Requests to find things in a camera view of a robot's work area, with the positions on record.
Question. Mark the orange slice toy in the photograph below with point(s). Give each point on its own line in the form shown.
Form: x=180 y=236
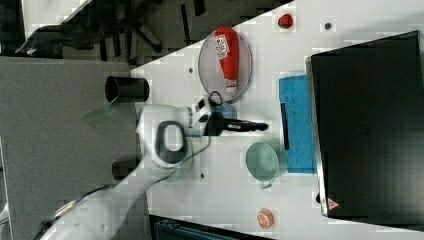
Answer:
x=265 y=218

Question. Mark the black office chair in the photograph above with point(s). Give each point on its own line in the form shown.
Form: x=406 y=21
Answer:
x=97 y=21

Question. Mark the green cup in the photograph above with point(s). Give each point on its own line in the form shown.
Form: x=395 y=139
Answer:
x=264 y=163

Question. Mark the black cylinder post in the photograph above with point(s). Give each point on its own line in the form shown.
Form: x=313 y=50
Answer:
x=122 y=168
x=126 y=89

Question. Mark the red ketchup bottle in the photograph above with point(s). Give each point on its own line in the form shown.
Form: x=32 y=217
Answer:
x=227 y=50

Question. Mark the small red strawberry toy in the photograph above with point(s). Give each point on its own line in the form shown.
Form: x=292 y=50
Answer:
x=286 y=21

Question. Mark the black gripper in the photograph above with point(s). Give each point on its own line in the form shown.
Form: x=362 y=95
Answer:
x=218 y=123

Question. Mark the black toaster oven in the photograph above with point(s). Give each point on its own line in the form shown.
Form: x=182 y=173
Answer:
x=367 y=108

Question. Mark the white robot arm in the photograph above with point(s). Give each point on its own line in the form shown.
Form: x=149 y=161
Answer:
x=164 y=132

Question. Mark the grey round plate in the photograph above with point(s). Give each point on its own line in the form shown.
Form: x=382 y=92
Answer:
x=211 y=74

